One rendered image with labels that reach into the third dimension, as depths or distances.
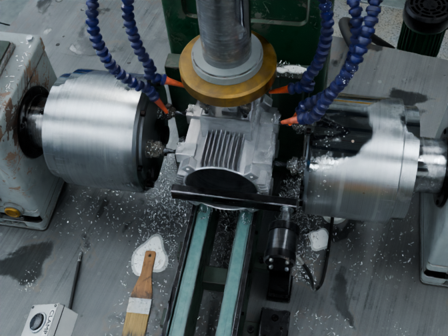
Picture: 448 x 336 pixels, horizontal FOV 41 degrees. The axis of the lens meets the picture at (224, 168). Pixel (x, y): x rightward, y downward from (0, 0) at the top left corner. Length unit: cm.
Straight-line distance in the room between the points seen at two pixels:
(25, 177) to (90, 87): 27
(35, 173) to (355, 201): 70
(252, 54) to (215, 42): 9
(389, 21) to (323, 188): 140
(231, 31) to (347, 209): 40
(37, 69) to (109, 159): 29
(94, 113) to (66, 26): 78
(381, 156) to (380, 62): 67
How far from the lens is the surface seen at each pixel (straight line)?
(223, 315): 119
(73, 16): 196
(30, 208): 143
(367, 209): 115
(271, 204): 117
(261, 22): 128
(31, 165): 137
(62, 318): 109
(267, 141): 121
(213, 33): 101
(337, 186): 112
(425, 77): 173
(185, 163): 116
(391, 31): 240
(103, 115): 118
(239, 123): 115
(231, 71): 106
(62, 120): 121
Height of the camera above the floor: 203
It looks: 56 degrees down
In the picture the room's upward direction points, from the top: 6 degrees counter-clockwise
